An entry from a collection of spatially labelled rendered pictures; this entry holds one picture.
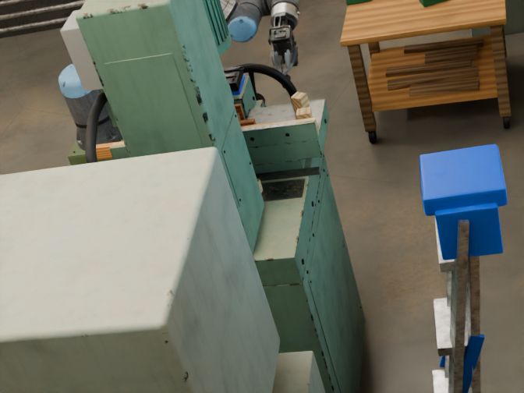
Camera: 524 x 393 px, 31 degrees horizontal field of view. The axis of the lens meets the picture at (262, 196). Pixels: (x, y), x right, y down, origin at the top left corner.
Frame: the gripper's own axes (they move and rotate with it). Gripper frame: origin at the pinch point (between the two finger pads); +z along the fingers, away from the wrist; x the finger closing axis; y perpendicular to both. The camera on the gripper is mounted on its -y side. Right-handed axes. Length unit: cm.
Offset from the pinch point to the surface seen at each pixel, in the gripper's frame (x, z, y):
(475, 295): 57, 103, 41
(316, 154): 15.1, 42.5, 13.8
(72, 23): -24, 49, 83
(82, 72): -25, 56, 74
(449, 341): 49, 106, 25
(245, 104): -6.4, 22.7, 15.0
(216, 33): -2, 29, 52
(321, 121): 16.6, 32.1, 14.8
